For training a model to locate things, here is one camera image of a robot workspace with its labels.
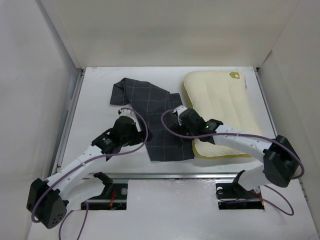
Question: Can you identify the dark grey checked pillowcase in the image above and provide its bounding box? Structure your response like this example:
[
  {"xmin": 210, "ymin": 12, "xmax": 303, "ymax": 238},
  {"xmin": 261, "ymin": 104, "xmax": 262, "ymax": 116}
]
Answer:
[{"xmin": 110, "ymin": 77, "xmax": 195, "ymax": 162}]

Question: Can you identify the cream yellow pillow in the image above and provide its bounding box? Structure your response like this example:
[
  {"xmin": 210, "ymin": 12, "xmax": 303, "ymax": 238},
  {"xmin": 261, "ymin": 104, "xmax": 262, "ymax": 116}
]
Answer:
[{"xmin": 181, "ymin": 70, "xmax": 264, "ymax": 159}]

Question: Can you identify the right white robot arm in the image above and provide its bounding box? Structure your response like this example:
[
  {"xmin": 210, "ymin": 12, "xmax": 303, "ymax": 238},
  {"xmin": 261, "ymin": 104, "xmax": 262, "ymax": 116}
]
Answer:
[{"xmin": 173, "ymin": 105, "xmax": 299, "ymax": 198}]

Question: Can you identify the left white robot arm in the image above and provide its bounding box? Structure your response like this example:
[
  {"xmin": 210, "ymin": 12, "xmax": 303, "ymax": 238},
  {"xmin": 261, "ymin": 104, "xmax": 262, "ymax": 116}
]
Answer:
[{"xmin": 26, "ymin": 115, "xmax": 150, "ymax": 229}]

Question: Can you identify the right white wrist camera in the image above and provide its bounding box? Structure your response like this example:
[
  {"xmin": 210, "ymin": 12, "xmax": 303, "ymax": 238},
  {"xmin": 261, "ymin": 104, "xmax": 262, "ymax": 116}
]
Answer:
[{"xmin": 172, "ymin": 105, "xmax": 188, "ymax": 118}]

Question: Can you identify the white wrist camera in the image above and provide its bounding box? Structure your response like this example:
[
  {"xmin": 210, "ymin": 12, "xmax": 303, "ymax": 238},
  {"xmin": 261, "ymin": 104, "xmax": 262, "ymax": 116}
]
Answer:
[
  {"xmin": 118, "ymin": 108, "xmax": 137, "ymax": 123},
  {"xmin": 172, "ymin": 105, "xmax": 188, "ymax": 118}
]

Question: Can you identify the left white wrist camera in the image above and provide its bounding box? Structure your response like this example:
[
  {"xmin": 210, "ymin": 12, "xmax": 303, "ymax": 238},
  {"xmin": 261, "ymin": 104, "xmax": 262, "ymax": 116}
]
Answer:
[{"xmin": 118, "ymin": 108, "xmax": 137, "ymax": 123}]

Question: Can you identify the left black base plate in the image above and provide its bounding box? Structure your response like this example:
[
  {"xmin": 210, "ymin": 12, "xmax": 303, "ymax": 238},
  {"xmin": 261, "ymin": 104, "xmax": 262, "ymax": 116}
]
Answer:
[{"xmin": 87, "ymin": 182, "xmax": 128, "ymax": 211}]

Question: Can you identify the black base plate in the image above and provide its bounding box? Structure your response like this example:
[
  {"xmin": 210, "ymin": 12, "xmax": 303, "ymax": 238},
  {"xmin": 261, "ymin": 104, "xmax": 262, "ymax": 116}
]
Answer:
[
  {"xmin": 87, "ymin": 182, "xmax": 128, "ymax": 211},
  {"xmin": 215, "ymin": 182, "xmax": 265, "ymax": 210}
]

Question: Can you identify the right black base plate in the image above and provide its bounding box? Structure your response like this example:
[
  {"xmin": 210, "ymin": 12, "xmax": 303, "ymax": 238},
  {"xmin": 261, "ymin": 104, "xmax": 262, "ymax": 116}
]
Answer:
[{"xmin": 215, "ymin": 182, "xmax": 265, "ymax": 210}]

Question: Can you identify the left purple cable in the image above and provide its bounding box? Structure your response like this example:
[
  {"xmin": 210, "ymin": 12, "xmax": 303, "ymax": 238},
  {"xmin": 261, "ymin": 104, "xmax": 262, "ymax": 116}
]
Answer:
[{"xmin": 30, "ymin": 107, "xmax": 154, "ymax": 240}]

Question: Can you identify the purple cable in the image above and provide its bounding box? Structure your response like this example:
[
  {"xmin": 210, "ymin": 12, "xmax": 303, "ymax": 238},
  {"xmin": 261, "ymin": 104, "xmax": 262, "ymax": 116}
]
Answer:
[
  {"xmin": 160, "ymin": 108, "xmax": 306, "ymax": 217},
  {"xmin": 30, "ymin": 107, "xmax": 154, "ymax": 240}
]

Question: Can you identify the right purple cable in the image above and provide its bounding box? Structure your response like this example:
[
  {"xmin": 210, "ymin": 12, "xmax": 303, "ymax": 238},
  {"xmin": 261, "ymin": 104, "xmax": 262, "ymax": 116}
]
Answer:
[{"xmin": 160, "ymin": 108, "xmax": 306, "ymax": 217}]

